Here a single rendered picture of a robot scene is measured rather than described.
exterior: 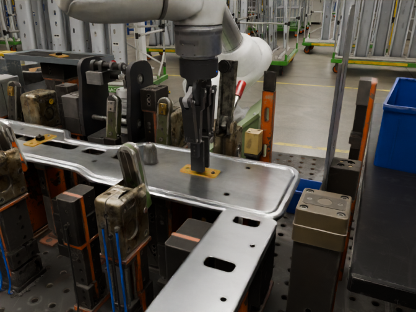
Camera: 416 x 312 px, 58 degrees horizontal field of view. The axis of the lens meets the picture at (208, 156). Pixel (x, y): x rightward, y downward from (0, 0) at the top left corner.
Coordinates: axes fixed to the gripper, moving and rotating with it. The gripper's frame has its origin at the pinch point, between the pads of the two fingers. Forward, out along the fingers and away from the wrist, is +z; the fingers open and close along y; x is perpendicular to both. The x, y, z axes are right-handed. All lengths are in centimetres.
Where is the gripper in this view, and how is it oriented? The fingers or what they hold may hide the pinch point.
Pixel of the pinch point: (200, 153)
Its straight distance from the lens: 79.7
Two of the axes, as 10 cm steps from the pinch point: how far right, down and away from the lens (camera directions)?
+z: 0.0, 9.2, 3.9
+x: 9.1, 1.6, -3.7
